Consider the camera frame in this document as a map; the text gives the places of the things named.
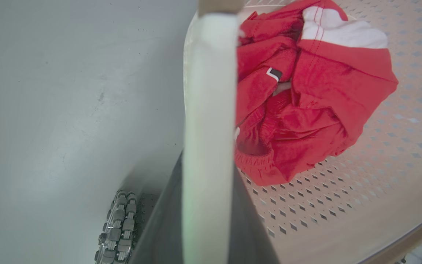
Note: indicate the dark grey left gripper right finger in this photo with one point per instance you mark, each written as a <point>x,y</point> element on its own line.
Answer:
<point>247,234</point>

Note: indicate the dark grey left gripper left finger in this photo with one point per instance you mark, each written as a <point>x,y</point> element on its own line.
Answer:
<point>161,234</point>

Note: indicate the white perforated laundry basket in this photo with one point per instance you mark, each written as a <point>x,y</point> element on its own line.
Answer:
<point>379,183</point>

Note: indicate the grey omni wheel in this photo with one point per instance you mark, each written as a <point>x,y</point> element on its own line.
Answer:
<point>117,229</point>

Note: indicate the red and white garment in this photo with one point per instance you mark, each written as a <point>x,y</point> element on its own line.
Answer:
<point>328,95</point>

